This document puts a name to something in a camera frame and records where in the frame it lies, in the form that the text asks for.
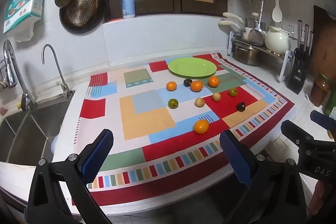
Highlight lidded saucepan cream handle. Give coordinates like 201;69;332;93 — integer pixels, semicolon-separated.
223;12;261;30

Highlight brass perforated strainer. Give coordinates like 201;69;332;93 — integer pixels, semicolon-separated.
66;0;100;26

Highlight stainless steel sink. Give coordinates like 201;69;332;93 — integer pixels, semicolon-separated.
0;98;72;167

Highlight glass jar brown contents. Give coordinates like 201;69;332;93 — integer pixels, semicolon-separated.
310;74;330;107

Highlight steel slotted spatula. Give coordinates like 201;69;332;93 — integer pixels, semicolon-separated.
248;0;265;46

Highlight white ceramic pot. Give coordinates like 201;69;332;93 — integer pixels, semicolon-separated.
264;26;294;56

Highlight black knife block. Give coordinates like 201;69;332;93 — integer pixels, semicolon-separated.
287;20;314;94

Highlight person's right hand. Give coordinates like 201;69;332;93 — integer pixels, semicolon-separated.
310;181;328;216

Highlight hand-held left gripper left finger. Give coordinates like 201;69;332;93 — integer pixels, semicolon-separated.
28;129;114;224

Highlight stainless steel stock pot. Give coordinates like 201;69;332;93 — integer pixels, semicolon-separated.
233;43;263;67

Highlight blue white pump bottle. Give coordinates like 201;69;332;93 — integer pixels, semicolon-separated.
121;0;135;19

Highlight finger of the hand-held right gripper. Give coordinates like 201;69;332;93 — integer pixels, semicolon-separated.
280;120;315;151
310;110;336;132

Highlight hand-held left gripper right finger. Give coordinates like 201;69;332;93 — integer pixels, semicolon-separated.
219;130;307;224

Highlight dark wooden chopping board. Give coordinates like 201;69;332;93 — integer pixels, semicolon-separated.
313;5;336;77

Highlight wire sink basket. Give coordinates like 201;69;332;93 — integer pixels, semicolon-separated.
0;59;12;90

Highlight white rice paddle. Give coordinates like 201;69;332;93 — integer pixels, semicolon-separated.
272;0;283;23

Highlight colourful patchwork cloth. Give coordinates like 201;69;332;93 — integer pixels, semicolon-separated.
73;53;296;190

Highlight white saucepan cream handle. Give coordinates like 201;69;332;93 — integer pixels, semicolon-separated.
219;20;252;41

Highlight white metal pot shelf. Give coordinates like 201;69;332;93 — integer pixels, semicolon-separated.
229;31;294;83

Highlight large chrome faucet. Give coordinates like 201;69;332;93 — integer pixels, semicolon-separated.
3;39;37;111

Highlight green white cardboard box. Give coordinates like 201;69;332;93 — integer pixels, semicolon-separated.
3;0;46;35

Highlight white wall power outlet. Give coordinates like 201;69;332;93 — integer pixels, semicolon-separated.
280;21;298;38

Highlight green plate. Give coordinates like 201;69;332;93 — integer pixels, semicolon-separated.
167;57;217;78

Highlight green bottle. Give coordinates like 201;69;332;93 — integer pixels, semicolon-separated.
324;90;336;117

